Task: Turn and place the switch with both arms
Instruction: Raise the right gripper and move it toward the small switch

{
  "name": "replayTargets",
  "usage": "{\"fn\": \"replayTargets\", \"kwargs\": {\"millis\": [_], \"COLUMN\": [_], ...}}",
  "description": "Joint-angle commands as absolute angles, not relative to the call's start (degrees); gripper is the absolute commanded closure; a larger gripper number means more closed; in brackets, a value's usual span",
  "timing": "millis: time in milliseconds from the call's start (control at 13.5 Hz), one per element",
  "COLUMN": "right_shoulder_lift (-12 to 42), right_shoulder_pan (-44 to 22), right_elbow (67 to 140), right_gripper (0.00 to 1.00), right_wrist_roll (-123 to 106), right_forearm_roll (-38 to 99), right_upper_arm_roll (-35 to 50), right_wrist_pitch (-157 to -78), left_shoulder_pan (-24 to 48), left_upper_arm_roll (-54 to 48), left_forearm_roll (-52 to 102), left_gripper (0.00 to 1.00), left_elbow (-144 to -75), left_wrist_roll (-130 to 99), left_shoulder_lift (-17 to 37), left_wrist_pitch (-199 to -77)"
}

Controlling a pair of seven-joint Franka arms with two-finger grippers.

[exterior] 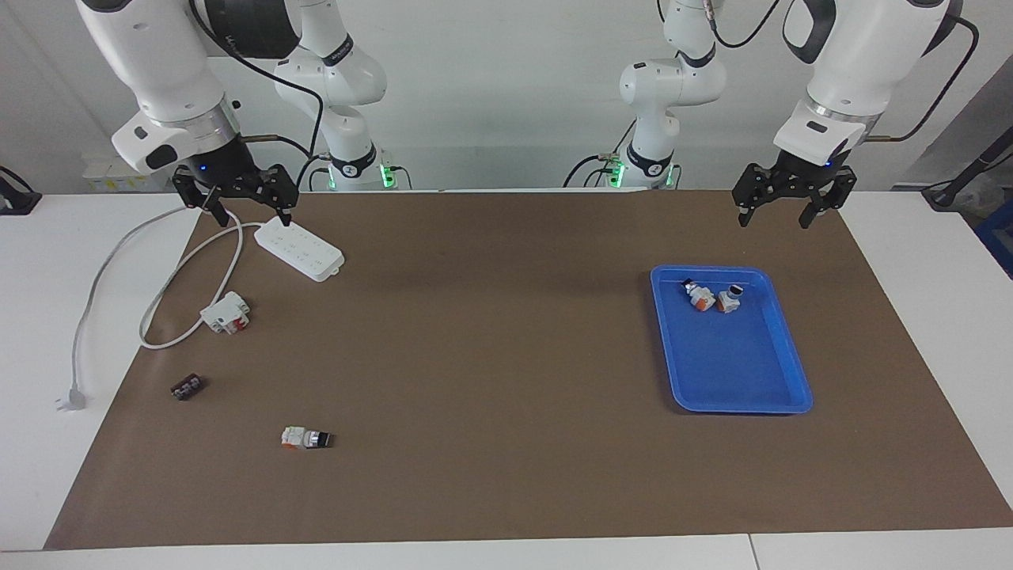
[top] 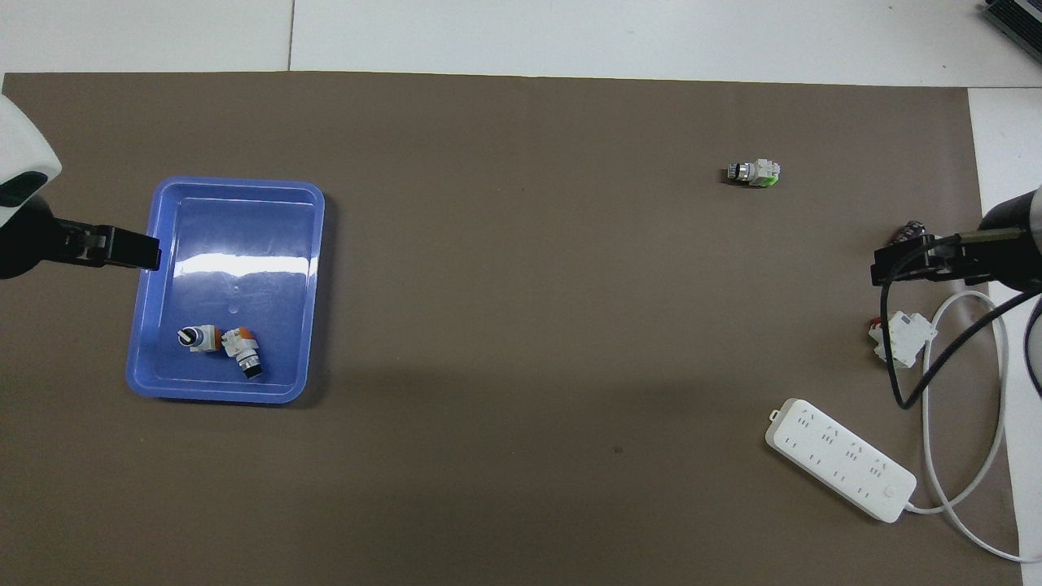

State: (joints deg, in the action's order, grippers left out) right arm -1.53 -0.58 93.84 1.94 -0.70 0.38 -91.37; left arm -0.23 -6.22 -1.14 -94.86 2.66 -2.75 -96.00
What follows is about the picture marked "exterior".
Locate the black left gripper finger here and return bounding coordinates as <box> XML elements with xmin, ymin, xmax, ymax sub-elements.
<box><xmin>799</xmin><ymin>165</ymin><xmax>859</xmax><ymax>230</ymax></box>
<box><xmin>732</xmin><ymin>164</ymin><xmax>781</xmax><ymax>229</ymax></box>

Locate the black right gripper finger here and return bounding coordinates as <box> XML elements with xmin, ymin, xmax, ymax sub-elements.
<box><xmin>264</xmin><ymin>164</ymin><xmax>300</xmax><ymax>231</ymax></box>
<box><xmin>173</xmin><ymin>168</ymin><xmax>231</xmax><ymax>229</ymax></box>

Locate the white rotary switch black knob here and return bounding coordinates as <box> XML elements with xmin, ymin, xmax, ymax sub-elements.
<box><xmin>281</xmin><ymin>425</ymin><xmax>336</xmax><ymax>452</ymax></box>

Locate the white power strip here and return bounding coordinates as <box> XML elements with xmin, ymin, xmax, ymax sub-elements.
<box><xmin>254</xmin><ymin>216</ymin><xmax>346</xmax><ymax>283</ymax></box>

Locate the white background box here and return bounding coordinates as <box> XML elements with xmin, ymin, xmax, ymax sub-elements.
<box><xmin>82</xmin><ymin>154</ymin><xmax>172</xmax><ymax>194</ymax></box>

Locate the black stand leg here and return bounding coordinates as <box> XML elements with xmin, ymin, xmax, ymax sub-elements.
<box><xmin>921</xmin><ymin>129</ymin><xmax>1013</xmax><ymax>211</ymax></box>

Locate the white red circuit breaker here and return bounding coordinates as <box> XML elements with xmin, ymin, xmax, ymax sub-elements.
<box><xmin>199</xmin><ymin>290</ymin><xmax>252</xmax><ymax>336</ymax></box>

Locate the blue crate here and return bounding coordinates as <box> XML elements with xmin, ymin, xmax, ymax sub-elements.
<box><xmin>974</xmin><ymin>198</ymin><xmax>1013</xmax><ymax>279</ymax></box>

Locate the blue plastic tray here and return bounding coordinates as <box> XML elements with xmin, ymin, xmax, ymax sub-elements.
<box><xmin>650</xmin><ymin>264</ymin><xmax>814</xmax><ymax>415</ymax></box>

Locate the brown table mat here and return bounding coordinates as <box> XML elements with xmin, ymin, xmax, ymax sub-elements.
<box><xmin>44</xmin><ymin>188</ymin><xmax>1013</xmax><ymax>551</ymax></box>

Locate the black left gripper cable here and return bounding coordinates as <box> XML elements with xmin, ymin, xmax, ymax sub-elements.
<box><xmin>707</xmin><ymin>0</ymin><xmax>981</xmax><ymax>144</ymax></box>

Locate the white orange rotary switch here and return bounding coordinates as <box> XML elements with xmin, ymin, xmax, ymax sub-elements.
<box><xmin>681</xmin><ymin>277</ymin><xmax>717</xmax><ymax>313</ymax></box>

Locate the black arm base cable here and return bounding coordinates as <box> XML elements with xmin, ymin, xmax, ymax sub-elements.
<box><xmin>563</xmin><ymin>119</ymin><xmax>639</xmax><ymax>190</ymax></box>

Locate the black clamp mount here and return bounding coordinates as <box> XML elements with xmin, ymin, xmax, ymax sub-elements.
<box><xmin>0</xmin><ymin>165</ymin><xmax>43</xmax><ymax>217</ymax></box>

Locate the white power strip cable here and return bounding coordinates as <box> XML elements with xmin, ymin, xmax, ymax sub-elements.
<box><xmin>55</xmin><ymin>203</ymin><xmax>267</xmax><ymax>413</ymax></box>

